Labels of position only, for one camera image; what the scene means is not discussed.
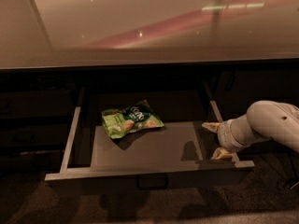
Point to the dark cabinet door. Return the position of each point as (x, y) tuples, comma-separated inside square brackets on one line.
[(238, 90)]

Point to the green snack bag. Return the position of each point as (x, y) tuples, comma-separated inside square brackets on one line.
[(132, 119)]

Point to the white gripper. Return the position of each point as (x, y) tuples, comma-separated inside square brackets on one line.
[(224, 136)]

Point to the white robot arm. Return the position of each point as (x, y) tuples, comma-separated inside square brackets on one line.
[(264, 121)]

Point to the dark drawer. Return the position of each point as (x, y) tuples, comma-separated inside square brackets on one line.
[(45, 160), (33, 104), (181, 154), (33, 135)]

